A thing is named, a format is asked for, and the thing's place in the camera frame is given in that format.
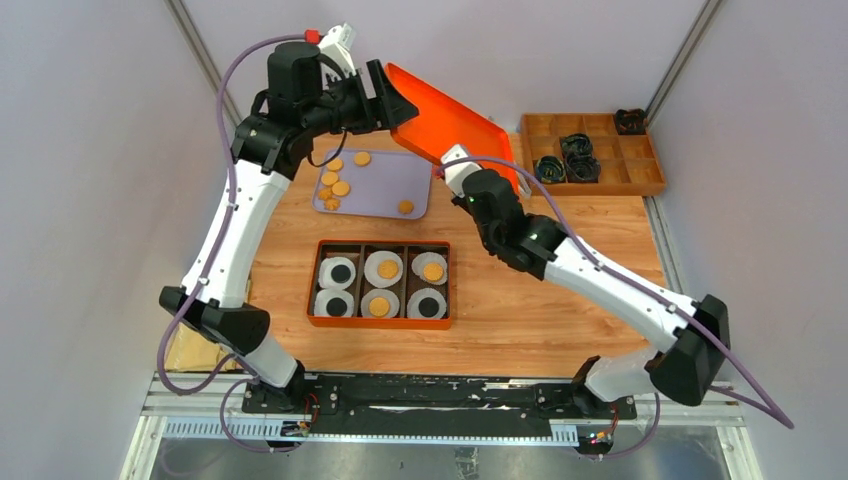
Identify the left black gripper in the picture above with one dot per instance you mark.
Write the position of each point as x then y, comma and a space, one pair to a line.
365, 119

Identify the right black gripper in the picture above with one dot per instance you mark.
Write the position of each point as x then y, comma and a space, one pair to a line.
462, 198

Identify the orange box lid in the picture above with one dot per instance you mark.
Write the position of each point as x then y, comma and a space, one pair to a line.
443, 123

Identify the round yellow biscuit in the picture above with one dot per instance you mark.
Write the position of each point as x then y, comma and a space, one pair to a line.
341, 189
329, 178
362, 158
379, 307
336, 165

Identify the lavender cookie tray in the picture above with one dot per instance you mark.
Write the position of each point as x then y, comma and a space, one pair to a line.
378, 188

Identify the round yellow biscuit cup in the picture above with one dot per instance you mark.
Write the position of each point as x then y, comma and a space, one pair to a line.
433, 273

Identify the round yellow biscuit boxed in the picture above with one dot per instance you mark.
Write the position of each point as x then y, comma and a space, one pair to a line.
388, 269

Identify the black sandwich cookie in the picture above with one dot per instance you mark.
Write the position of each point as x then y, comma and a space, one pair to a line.
429, 307
337, 307
341, 274

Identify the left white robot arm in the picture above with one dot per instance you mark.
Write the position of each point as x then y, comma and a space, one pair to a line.
262, 159

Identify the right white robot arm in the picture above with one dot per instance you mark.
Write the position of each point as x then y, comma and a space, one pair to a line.
687, 338

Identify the rolled dark fabric left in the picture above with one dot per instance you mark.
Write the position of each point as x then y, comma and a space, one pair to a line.
550, 169

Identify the rolled dark fabric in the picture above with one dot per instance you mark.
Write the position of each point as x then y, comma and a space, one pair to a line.
582, 169
550, 169
577, 144

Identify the swirl butter cookie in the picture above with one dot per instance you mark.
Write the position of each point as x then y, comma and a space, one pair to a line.
406, 207

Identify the white paper cup back-right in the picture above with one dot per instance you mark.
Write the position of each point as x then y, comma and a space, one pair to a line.
429, 257

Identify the rolled dark fabric right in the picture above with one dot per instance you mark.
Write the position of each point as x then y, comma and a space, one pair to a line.
582, 169

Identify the rolled dark fabric top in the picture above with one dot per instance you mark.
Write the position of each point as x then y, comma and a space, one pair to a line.
577, 144

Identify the flower butter cookie lower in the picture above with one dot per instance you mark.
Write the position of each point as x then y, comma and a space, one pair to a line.
332, 204

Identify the white paper cup back-middle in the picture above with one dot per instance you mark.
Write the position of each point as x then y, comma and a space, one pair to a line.
370, 268

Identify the white paper cup front-right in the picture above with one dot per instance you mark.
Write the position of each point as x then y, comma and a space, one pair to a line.
412, 304

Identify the white paper cup front-middle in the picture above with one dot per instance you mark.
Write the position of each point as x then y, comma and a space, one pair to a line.
391, 296

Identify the wooden compartment organizer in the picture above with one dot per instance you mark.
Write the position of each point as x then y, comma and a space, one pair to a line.
630, 165

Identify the orange compartment box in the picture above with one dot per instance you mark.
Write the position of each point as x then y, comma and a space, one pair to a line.
358, 251

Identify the black object in corner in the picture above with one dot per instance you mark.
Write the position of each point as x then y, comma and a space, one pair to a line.
630, 122

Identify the white paper cup back-left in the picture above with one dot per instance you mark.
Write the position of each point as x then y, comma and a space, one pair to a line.
326, 265

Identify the white paper cup front-left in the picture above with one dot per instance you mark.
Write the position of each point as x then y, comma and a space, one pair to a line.
324, 295

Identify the yellow cloth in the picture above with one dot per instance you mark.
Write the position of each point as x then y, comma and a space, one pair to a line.
188, 351

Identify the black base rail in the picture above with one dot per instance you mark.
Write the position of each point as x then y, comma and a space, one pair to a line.
440, 407

